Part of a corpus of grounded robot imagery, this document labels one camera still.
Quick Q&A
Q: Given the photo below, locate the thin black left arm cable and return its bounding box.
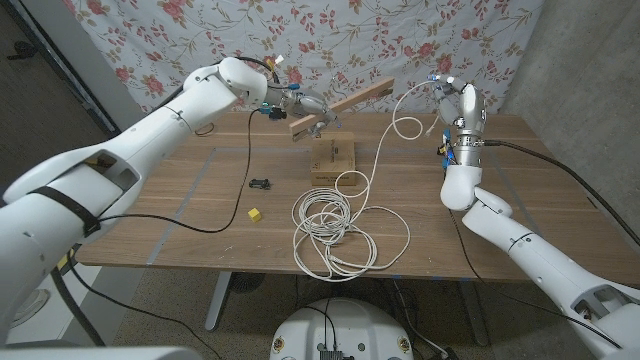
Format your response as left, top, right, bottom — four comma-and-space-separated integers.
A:
64, 108, 261, 360

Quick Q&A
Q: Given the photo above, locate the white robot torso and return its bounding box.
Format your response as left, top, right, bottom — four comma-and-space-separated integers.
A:
269, 297, 415, 360

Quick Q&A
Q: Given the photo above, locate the long wooden cable holder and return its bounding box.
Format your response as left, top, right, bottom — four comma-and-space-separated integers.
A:
288, 76, 396, 144

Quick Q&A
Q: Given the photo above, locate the brown cardboard package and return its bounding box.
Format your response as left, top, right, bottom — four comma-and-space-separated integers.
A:
309, 130, 357, 188

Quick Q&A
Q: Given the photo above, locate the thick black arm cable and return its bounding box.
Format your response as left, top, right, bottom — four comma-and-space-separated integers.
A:
482, 139, 640, 249
49, 55, 281, 347

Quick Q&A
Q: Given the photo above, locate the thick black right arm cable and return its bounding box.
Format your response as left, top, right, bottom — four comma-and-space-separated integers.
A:
482, 139, 640, 249

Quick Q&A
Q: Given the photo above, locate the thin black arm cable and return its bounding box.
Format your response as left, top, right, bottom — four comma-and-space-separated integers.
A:
64, 108, 261, 360
447, 209, 624, 351

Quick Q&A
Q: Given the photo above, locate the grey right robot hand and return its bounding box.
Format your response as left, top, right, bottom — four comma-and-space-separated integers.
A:
430, 74, 489, 146

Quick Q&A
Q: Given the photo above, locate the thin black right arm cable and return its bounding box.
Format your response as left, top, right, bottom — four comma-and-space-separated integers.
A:
447, 209, 624, 351

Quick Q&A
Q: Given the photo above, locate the black round floor object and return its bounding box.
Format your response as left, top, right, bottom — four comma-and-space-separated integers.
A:
228, 272, 266, 295

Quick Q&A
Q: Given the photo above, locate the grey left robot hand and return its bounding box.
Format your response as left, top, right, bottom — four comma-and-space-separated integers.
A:
272, 87, 341, 141

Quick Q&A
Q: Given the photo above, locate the white Ethernet cable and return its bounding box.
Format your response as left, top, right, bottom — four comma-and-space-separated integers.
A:
291, 79, 444, 284

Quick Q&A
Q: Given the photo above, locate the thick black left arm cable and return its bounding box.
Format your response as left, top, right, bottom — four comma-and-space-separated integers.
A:
49, 55, 281, 347

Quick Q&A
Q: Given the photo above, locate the grey table leg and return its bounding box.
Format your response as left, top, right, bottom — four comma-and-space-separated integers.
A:
204, 271, 234, 332
458, 279, 490, 347

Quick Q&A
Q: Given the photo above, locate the black door handle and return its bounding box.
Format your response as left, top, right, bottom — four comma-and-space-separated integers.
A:
7, 40, 37, 61

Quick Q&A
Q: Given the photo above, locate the floral backdrop cloth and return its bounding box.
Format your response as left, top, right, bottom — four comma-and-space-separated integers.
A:
62, 0, 546, 139

